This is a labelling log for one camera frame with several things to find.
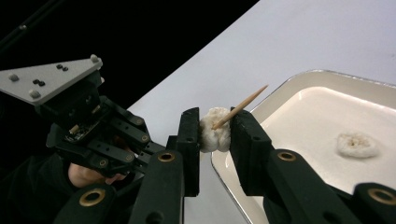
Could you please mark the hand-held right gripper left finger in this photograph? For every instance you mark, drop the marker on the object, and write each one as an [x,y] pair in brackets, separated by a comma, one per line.
[168,186]

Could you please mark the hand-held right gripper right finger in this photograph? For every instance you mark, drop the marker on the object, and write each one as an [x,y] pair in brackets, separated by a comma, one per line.
[274,180]

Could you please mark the white food piece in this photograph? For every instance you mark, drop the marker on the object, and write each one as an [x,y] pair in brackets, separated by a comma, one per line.
[357,145]
[214,133]

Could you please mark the square metal tray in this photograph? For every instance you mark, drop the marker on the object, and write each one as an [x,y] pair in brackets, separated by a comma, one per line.
[311,124]

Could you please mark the wooden skewer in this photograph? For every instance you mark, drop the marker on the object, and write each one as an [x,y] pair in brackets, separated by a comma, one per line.
[246,101]

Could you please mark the black metal frame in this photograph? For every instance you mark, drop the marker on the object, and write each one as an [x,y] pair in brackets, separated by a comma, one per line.
[21,27]

